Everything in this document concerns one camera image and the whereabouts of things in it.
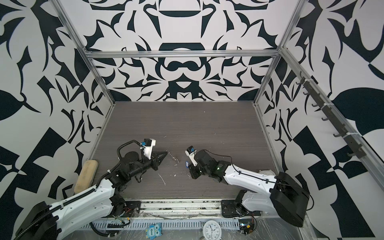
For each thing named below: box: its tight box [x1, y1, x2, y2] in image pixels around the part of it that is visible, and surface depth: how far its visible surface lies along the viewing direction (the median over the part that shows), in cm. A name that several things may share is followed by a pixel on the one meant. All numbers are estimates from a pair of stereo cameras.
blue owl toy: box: [145, 222, 162, 240], surface depth 69 cm
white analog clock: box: [203, 220, 222, 240], surface depth 67 cm
